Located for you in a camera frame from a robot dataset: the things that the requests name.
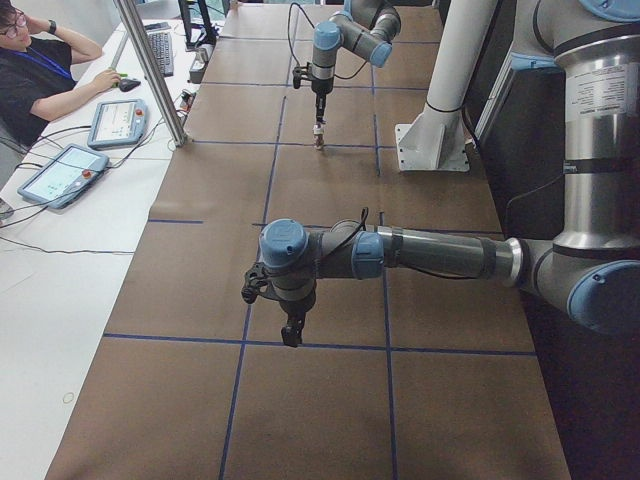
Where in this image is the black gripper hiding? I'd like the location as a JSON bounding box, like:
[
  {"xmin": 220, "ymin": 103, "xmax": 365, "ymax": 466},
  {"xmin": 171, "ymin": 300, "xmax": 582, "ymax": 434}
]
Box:
[
  {"xmin": 276, "ymin": 289, "xmax": 316, "ymax": 347},
  {"xmin": 311, "ymin": 77, "xmax": 333, "ymax": 125}
]

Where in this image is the far teach pendant tablet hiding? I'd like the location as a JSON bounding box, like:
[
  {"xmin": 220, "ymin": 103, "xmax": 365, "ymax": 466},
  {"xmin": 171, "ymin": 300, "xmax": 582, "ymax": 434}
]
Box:
[{"xmin": 87, "ymin": 99, "xmax": 148, "ymax": 150}]

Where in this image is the far orange black connector box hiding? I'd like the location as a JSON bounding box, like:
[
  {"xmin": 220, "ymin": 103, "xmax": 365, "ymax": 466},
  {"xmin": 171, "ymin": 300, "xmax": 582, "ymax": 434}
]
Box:
[{"xmin": 177, "ymin": 89, "xmax": 196, "ymax": 113}]

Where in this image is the white brass PPR valve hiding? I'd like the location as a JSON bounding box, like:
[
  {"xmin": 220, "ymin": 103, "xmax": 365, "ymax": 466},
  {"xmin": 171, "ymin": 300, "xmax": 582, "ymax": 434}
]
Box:
[{"xmin": 314, "ymin": 134, "xmax": 325, "ymax": 151}]

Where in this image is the black camera cable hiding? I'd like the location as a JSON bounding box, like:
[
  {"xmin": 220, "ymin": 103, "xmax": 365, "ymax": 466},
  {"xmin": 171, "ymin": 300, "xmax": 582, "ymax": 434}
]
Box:
[
  {"xmin": 312, "ymin": 203, "xmax": 372, "ymax": 266},
  {"xmin": 286, "ymin": 1, "xmax": 371, "ymax": 81}
]

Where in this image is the teach pendant tablet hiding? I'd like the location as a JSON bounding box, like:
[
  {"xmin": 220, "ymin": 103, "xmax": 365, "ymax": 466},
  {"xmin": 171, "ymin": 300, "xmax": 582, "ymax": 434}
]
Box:
[
  {"xmin": 17, "ymin": 144, "xmax": 109, "ymax": 210},
  {"xmin": 87, "ymin": 99, "xmax": 148, "ymax": 150}
]

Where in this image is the near teach pendant tablet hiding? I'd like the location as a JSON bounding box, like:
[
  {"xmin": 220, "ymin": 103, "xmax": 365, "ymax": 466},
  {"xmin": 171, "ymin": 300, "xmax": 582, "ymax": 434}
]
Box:
[{"xmin": 17, "ymin": 144, "xmax": 109, "ymax": 210}]

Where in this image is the black monitor stand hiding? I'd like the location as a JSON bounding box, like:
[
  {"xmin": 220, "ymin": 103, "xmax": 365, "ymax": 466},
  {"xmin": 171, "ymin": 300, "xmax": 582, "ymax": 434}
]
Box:
[{"xmin": 178, "ymin": 0, "xmax": 219, "ymax": 51}]

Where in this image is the black box under cylinder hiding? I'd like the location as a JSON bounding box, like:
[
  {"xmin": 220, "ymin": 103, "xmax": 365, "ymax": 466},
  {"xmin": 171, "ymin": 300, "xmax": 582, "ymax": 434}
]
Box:
[{"xmin": 189, "ymin": 50, "xmax": 209, "ymax": 84}]

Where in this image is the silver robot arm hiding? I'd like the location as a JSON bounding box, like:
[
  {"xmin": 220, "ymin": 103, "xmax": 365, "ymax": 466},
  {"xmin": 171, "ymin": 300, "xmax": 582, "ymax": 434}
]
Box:
[
  {"xmin": 307, "ymin": 1, "xmax": 401, "ymax": 131},
  {"xmin": 241, "ymin": 1, "xmax": 639, "ymax": 347}
]

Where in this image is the silver metal cylinder weight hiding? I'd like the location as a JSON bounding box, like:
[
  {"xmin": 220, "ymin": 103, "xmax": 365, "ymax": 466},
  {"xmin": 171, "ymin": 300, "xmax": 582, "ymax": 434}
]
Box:
[{"xmin": 196, "ymin": 44, "xmax": 213, "ymax": 64}]

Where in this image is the seated person black shirt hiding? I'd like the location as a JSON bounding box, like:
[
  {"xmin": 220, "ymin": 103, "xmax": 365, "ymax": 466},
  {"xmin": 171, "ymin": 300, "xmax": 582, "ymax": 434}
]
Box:
[{"xmin": 1, "ymin": 1, "xmax": 121, "ymax": 146}]

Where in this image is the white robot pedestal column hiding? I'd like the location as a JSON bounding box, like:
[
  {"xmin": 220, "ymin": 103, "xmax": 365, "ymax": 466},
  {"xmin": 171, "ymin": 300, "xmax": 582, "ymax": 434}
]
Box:
[{"xmin": 395, "ymin": 0, "xmax": 498, "ymax": 172}]

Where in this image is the black computer mouse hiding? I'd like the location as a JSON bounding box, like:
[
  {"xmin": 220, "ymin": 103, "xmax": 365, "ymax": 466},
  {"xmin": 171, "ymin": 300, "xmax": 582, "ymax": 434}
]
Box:
[{"xmin": 118, "ymin": 77, "xmax": 141, "ymax": 92}]

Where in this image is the black computer keyboard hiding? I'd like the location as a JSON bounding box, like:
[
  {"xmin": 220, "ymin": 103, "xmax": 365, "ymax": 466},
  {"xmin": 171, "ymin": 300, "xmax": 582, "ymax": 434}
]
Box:
[{"xmin": 147, "ymin": 31, "xmax": 174, "ymax": 77}]

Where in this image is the aluminium frame post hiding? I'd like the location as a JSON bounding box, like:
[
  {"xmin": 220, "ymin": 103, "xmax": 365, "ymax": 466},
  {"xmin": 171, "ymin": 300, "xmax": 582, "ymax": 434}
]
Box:
[{"xmin": 114, "ymin": 0, "xmax": 188, "ymax": 147}]

